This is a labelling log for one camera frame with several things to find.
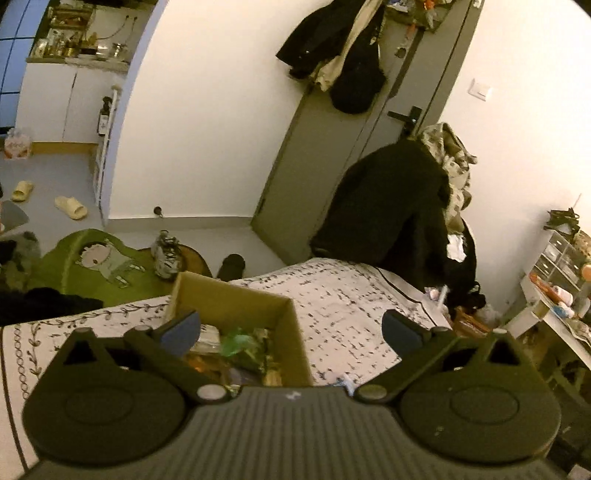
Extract orange plastic basket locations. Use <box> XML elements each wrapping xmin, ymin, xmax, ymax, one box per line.
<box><xmin>453</xmin><ymin>307</ymin><xmax>492</xmax><ymax>338</ymax></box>

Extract white light switch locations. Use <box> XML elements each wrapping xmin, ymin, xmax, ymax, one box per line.
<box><xmin>468</xmin><ymin>79</ymin><xmax>492</xmax><ymax>102</ymax></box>

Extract grey white sneaker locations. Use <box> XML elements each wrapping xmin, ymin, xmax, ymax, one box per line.
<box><xmin>150</xmin><ymin>230</ymin><xmax>183</xmax><ymax>281</ymax></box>

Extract dark window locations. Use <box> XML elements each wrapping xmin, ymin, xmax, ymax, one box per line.
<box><xmin>0</xmin><ymin>0</ymin><xmax>48</xmax><ymax>132</ymax></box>

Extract right beige slipper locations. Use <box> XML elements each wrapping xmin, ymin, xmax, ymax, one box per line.
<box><xmin>54</xmin><ymin>196</ymin><xmax>88</xmax><ymax>221</ymax></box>

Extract clothes hanging on door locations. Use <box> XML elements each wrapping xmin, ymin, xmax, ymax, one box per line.
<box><xmin>276</xmin><ymin>1</ymin><xmax>386</xmax><ymax>115</ymax></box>

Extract left beige slipper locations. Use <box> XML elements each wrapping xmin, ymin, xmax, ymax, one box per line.
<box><xmin>11</xmin><ymin>180</ymin><xmax>34</xmax><ymax>203</ymax></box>

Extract patterned cloth on pile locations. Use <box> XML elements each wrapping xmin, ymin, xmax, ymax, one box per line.
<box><xmin>418</xmin><ymin>122</ymin><xmax>477</xmax><ymax>234</ymax></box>

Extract white kitchen cabinet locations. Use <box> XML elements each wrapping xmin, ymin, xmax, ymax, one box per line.
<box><xmin>15</xmin><ymin>63</ymin><xmax>126</xmax><ymax>144</ymax></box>

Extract grey door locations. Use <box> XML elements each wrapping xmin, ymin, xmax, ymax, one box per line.
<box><xmin>252</xmin><ymin>1</ymin><xmax>482</xmax><ymax>265</ymax></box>

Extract red white plastic bag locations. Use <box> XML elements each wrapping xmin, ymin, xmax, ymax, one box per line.
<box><xmin>3</xmin><ymin>128</ymin><xmax>32</xmax><ymax>160</ymax></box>

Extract beige slipper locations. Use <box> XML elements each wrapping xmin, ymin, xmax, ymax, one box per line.
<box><xmin>54</xmin><ymin>196</ymin><xmax>88</xmax><ymax>221</ymax></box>
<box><xmin>11</xmin><ymin>180</ymin><xmax>34</xmax><ymax>203</ymax></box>

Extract black shoe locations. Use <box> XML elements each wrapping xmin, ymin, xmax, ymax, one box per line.
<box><xmin>216</xmin><ymin>253</ymin><xmax>245</xmax><ymax>282</ymax></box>

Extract clear snack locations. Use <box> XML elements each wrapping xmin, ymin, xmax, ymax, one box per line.
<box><xmin>190</xmin><ymin>324</ymin><xmax>221</xmax><ymax>355</ymax></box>

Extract white side desk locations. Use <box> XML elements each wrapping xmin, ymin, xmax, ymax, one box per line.
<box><xmin>506</xmin><ymin>277</ymin><xmax>590</xmax><ymax>359</ymax></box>

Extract black clothes pile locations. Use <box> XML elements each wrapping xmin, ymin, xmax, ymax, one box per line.
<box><xmin>310</xmin><ymin>139</ymin><xmax>486</xmax><ymax>311</ymax></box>

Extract green cartoon floor rug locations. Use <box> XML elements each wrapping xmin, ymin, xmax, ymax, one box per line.
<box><xmin>31</xmin><ymin>229</ymin><xmax>172</xmax><ymax>306</ymax></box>

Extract brown cardboard box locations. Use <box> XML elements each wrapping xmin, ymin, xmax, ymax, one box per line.
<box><xmin>163</xmin><ymin>272</ymin><xmax>314</xmax><ymax>387</ymax></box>

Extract dark green snack packet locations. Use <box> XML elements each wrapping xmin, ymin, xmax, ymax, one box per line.
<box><xmin>219</xmin><ymin>327</ymin><xmax>277</xmax><ymax>375</ymax></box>

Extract white drawer organizer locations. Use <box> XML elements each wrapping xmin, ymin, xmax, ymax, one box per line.
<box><xmin>531</xmin><ymin>230</ymin><xmax>587</xmax><ymax>293</ymax></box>

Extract white patterned bed cover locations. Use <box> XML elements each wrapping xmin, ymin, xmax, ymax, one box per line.
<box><xmin>1</xmin><ymin>258</ymin><xmax>447</xmax><ymax>479</ymax></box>

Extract black garment on floor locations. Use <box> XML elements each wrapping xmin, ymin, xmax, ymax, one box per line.
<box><xmin>0</xmin><ymin>287</ymin><xmax>103</xmax><ymax>327</ymax></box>

